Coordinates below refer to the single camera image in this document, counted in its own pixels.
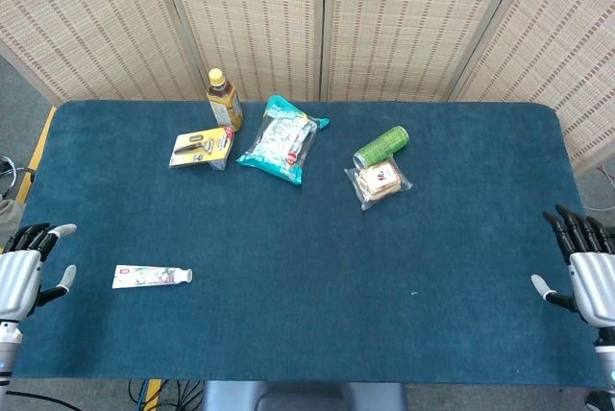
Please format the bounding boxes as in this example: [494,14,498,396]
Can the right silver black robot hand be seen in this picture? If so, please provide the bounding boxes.
[530,204,615,328]

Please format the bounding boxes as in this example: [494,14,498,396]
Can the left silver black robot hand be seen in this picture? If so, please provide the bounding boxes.
[0,223,78,323]

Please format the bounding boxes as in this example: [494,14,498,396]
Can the white printed toothpaste tube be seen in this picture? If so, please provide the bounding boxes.
[111,264,194,290]

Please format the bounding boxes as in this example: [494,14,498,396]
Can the yellow floor tape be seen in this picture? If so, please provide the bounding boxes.
[13,106,58,204]

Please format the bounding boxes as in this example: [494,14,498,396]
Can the yellow carded tool package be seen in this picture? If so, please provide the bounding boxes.
[168,125,235,172]

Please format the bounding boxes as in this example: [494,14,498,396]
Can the clear wrapped sandwich pack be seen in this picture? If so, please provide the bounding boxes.
[344,157,414,211]

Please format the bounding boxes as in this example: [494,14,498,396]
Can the green drink can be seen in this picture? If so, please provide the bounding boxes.
[353,125,410,168]

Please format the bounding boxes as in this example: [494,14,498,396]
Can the yellow capped tea bottle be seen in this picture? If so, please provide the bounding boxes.
[206,68,245,133]

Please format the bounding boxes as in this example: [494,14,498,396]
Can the blue table cloth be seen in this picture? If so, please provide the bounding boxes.
[10,100,605,388]

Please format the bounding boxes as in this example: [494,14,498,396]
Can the teal clear snack bag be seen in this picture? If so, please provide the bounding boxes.
[234,95,331,186]

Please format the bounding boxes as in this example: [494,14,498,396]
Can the woven folding screen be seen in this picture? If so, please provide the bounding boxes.
[0,0,615,177]

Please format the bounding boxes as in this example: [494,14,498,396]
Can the chrome chair frame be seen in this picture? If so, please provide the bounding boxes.
[0,155,37,199]

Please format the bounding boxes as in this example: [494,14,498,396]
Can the black floor cables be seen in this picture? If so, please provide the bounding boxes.
[4,378,206,411]

